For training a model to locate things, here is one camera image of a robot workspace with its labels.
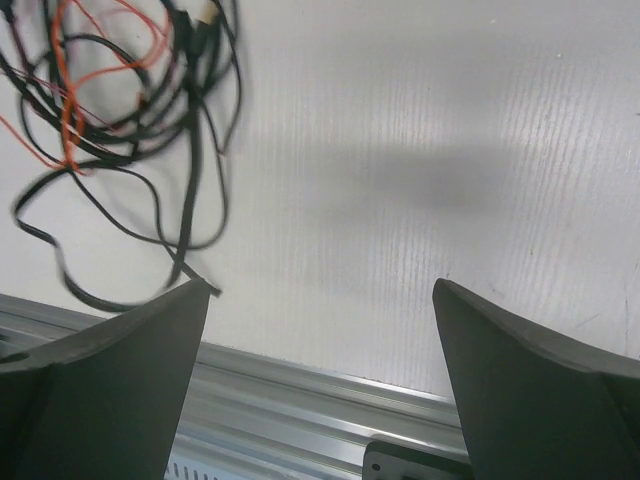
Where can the aluminium mounting rail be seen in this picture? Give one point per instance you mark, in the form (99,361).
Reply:
(253,417)

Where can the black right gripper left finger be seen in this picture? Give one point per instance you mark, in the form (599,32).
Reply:
(104,402)

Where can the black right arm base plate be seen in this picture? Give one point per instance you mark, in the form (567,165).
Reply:
(387,461)

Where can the white slotted cable duct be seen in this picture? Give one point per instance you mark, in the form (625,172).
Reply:
(186,469)

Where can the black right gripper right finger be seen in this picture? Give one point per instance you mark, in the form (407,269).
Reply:
(534,403)

